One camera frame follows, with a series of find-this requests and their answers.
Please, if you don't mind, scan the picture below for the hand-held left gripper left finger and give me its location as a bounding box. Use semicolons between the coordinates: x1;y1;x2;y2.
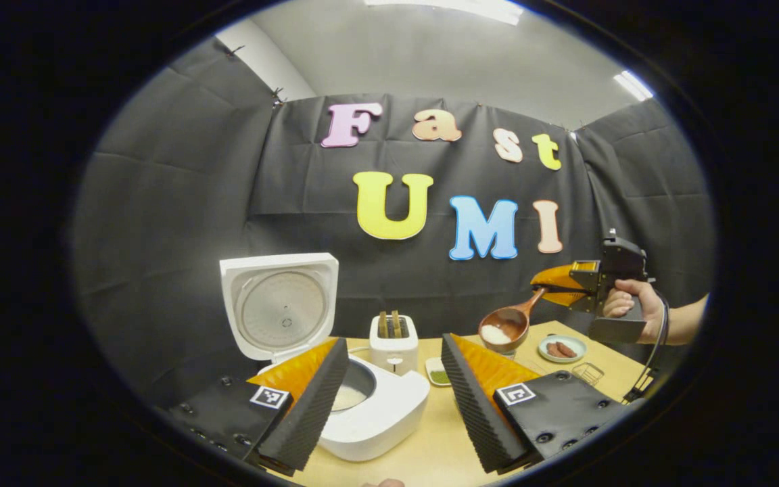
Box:
166;337;350;476

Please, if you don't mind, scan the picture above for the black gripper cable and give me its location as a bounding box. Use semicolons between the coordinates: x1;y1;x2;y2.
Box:
623;289;672;404

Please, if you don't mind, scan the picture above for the brown wooden spoon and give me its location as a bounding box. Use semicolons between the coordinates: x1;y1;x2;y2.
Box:
477;287;549;354

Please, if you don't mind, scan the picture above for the white toaster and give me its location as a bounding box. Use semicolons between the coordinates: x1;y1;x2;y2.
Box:
369;312;420;376

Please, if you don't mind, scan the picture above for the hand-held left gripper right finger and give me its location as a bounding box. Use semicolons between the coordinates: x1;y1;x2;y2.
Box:
440;333;634;474

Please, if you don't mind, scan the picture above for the pale green plate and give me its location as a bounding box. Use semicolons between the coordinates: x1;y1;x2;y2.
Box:
538;334;588;364

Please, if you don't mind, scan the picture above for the black backdrop cloth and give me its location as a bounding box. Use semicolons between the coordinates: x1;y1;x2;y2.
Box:
72;37;716;407

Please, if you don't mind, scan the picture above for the ceiling light panel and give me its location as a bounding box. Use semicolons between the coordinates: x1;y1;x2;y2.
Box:
362;0;524;26
614;70;654;102

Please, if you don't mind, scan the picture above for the white rice cooker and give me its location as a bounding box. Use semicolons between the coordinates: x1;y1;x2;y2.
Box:
219;253;431;463

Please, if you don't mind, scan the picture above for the divided condiment dish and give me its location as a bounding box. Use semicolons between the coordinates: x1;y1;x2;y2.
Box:
425;357;452;388

